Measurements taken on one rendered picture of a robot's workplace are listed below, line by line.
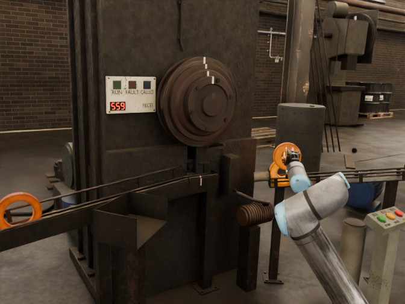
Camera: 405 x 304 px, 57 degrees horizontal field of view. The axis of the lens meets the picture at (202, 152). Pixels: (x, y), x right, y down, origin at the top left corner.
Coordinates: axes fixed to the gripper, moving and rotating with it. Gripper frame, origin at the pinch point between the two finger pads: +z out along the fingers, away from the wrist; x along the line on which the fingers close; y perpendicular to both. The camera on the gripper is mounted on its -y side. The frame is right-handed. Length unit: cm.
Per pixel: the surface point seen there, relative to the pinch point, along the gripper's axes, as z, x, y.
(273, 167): 5.3, 5.4, -12.9
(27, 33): 508, 383, -46
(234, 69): 33, 31, 37
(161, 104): -11, 69, 31
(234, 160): 1.2, 29.2, -6.5
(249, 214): -17.8, 20.0, -30.4
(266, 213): -12.3, 9.9, -33.4
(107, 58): -8, 95, 53
